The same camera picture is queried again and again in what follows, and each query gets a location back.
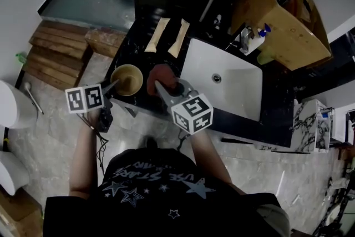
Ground person's right forearm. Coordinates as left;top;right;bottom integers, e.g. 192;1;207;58
188;130;247;195

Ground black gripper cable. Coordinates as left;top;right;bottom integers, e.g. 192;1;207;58
77;113;112;176
177;133;192;152

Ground pale green cup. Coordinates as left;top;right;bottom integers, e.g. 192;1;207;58
256;46;276;65

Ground large open cardboard box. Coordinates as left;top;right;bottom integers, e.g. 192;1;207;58
230;0;332;72

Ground red-brown cloth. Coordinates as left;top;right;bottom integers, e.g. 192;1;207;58
146;63;179;98

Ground black marble vanity table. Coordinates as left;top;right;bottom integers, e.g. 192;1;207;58
104;5;295;148

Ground brown cardboard carton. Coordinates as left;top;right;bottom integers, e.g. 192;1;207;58
0;188;43;237

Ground black star print t-shirt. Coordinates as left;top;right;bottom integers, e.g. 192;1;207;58
43;148;281;237

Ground white sink basin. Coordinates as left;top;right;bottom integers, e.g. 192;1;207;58
180;38;263;122

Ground chrome faucet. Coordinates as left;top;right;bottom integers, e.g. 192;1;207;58
239;25;255;54

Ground white soap bottle blue pump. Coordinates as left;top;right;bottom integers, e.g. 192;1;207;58
248;23;271;55

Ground person's right black shoe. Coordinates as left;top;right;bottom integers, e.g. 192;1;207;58
144;136;159;149

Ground person's left forearm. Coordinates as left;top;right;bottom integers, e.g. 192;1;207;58
68;119;98;200

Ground wooden steps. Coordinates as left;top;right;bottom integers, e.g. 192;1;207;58
23;21;93;90

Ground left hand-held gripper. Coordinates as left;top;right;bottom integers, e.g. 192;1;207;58
65;79;120;134

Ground white marble pattern cabinet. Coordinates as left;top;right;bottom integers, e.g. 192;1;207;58
290;99;332;153

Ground white ceramic fixture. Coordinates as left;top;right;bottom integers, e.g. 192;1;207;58
0;151;30;196
0;80;38;129

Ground beige bowl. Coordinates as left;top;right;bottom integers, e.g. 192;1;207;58
110;64;144;97

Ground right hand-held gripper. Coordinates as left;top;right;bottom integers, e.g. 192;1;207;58
154;79;214;135

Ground white toilet brush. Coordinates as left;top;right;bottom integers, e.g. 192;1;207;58
23;82;45;115

